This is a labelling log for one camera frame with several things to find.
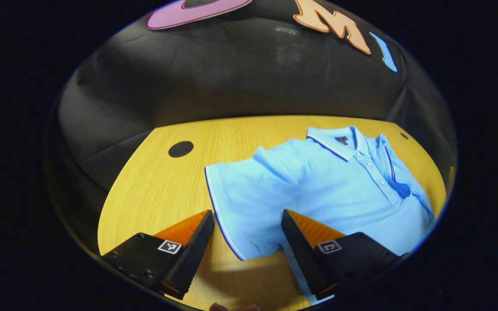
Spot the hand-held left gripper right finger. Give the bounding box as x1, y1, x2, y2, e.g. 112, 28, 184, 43
281, 209, 409, 301

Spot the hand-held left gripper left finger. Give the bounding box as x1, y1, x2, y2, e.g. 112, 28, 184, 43
101, 209, 215, 301

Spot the light blue polo T-shirt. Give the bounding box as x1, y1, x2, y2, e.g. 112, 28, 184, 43
204, 125, 435, 305

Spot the black backdrop cloth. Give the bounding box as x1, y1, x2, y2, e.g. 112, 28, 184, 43
44, 0, 457, 260

